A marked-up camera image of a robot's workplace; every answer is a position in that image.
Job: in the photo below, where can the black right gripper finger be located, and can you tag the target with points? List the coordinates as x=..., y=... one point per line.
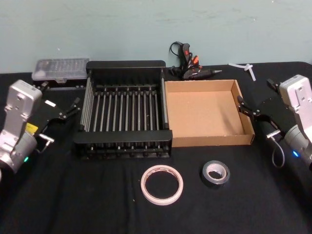
x=247, y=108
x=272, y=84

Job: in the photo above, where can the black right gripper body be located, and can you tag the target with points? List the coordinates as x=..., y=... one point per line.
x=275, y=112

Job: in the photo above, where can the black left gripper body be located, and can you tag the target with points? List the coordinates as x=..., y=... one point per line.
x=45, y=113

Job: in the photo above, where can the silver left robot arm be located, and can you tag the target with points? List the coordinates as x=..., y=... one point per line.
x=14, y=146

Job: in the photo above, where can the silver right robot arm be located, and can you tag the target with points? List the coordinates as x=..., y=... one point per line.
x=299, y=139

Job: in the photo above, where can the clear plastic case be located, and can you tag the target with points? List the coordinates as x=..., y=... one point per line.
x=61, y=68

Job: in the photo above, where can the shallow brown cardboard tray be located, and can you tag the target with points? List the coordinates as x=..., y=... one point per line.
x=200, y=109

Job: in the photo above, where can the black rack with steel bars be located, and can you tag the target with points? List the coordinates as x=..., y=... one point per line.
x=122, y=137

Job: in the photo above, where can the roll of silver tape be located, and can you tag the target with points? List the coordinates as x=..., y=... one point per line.
x=207, y=181

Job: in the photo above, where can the black table cloth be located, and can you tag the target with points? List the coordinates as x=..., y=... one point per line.
x=73, y=195

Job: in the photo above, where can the roll of white tape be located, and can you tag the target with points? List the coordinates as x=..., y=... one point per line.
x=162, y=201

